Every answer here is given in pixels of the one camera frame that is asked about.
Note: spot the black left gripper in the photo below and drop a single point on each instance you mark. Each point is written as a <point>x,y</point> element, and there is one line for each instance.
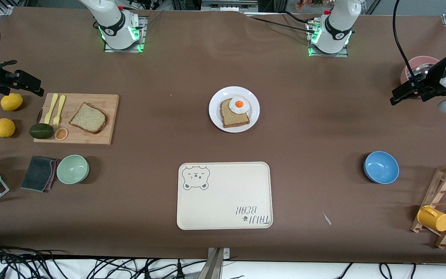
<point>432,78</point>

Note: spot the brown bread slice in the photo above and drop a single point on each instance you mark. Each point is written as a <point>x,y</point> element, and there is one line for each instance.
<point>232,118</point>
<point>89,118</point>

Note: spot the toy fried egg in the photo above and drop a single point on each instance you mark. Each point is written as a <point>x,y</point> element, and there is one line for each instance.
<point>239,104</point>

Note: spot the white round plate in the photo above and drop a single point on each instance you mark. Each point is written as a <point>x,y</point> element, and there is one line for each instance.
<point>215,113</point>

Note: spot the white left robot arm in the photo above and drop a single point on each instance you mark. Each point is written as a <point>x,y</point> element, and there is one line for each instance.
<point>339,27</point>

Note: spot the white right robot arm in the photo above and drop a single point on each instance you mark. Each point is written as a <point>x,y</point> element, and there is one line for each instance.
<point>114,27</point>

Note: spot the yellow lemon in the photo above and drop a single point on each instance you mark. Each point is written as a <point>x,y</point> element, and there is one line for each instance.
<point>4,128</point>
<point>12,102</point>

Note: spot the silver metal scoop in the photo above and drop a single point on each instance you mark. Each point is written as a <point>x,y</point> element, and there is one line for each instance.
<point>424,69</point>

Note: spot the pink bowl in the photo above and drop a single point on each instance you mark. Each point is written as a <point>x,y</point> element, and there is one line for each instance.
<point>424,60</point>

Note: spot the yellow plastic knife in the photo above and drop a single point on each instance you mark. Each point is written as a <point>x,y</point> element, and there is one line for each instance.
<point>52,104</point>

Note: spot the yellow plastic fork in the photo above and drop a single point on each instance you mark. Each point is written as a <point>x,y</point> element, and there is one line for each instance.
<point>60,106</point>

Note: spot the dark green avocado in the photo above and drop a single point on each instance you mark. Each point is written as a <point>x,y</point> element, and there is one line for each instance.
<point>42,131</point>

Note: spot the toy orange slice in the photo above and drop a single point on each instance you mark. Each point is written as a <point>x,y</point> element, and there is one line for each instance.
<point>61,134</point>

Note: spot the blue bowl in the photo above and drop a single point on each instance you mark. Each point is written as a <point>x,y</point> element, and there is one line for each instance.
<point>381,167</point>

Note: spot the dark grey folded cloth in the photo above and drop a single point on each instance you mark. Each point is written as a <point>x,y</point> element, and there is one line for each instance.
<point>37,172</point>

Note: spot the wooden cutting board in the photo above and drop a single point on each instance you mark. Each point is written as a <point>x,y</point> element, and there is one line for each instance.
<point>107,104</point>

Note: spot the wooden mug rack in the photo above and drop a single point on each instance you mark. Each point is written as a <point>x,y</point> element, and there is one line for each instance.
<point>441,188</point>

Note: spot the mint green bowl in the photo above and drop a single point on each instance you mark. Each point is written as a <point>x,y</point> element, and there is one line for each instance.
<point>72,169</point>

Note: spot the yellow mug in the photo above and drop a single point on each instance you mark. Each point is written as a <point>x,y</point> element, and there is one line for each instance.
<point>434,220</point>

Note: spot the orange pink artificial flowers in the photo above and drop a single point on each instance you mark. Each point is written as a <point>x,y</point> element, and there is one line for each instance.
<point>304,4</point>

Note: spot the small white tape scrap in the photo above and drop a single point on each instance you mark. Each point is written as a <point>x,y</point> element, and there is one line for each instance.
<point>327,219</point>

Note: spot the cream bear print tray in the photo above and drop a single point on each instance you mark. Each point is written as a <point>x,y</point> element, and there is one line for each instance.
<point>227,197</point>

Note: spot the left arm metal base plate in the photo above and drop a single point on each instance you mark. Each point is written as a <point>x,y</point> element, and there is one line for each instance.
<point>329,55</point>

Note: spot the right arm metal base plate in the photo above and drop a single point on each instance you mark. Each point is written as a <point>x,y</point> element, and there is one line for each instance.
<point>124,50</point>

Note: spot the metal table edge bracket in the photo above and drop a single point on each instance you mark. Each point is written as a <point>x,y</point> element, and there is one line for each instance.
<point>213,267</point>

